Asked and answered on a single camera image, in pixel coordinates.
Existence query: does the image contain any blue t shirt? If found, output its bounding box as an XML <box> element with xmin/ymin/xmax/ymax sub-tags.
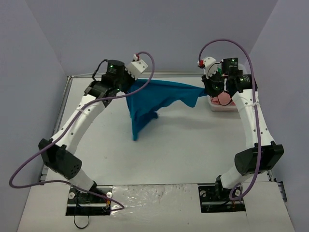
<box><xmin>126</xmin><ymin>80</ymin><xmax>207</xmax><ymax>141</ymax></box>

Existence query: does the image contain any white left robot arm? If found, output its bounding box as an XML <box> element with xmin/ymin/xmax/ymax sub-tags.
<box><xmin>39</xmin><ymin>56</ymin><xmax>148</xmax><ymax>202</ymax></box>

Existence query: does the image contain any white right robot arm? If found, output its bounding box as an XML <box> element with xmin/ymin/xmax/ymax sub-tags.
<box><xmin>198</xmin><ymin>57</ymin><xmax>284</xmax><ymax>200</ymax></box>

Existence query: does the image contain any pink t shirt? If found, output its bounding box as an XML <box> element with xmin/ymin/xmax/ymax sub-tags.
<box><xmin>210</xmin><ymin>92</ymin><xmax>235</xmax><ymax>106</ymax></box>

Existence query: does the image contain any white plastic laundry basket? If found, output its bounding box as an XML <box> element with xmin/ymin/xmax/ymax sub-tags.
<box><xmin>206</xmin><ymin>63</ymin><xmax>248</xmax><ymax>113</ymax></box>

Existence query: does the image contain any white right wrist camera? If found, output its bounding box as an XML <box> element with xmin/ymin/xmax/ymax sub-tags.
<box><xmin>202</xmin><ymin>57</ymin><xmax>218</xmax><ymax>76</ymax></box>

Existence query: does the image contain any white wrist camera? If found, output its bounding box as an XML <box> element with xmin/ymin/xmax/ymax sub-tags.
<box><xmin>125</xmin><ymin>59</ymin><xmax>148</xmax><ymax>80</ymax></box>
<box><xmin>202</xmin><ymin>57</ymin><xmax>218</xmax><ymax>76</ymax></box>

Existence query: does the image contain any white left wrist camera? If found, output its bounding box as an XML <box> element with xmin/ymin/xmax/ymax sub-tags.
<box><xmin>125</xmin><ymin>59</ymin><xmax>148</xmax><ymax>80</ymax></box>

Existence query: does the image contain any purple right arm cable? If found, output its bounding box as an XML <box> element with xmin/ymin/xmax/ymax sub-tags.
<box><xmin>198</xmin><ymin>39</ymin><xmax>264</xmax><ymax>201</ymax></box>

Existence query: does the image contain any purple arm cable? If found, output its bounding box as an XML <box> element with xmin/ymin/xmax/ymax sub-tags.
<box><xmin>198</xmin><ymin>39</ymin><xmax>264</xmax><ymax>201</ymax></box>
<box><xmin>9</xmin><ymin>51</ymin><xmax>155</xmax><ymax>213</ymax></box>

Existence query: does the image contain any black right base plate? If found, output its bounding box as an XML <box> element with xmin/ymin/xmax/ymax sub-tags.
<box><xmin>198</xmin><ymin>184</ymin><xmax>246</xmax><ymax>213</ymax></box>

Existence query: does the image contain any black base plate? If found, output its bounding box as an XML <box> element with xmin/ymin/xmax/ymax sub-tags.
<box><xmin>65</xmin><ymin>187</ymin><xmax>111</xmax><ymax>216</ymax></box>
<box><xmin>198</xmin><ymin>184</ymin><xmax>246</xmax><ymax>213</ymax></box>

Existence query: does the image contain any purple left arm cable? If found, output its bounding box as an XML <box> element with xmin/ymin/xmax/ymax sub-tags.
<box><xmin>9</xmin><ymin>51</ymin><xmax>155</xmax><ymax>213</ymax></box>

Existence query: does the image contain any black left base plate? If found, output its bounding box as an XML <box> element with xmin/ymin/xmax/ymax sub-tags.
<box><xmin>65</xmin><ymin>187</ymin><xmax>111</xmax><ymax>216</ymax></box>

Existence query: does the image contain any thin black cable loop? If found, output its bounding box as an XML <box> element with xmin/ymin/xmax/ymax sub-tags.
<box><xmin>73</xmin><ymin>203</ymin><xmax>91</xmax><ymax>230</ymax></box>

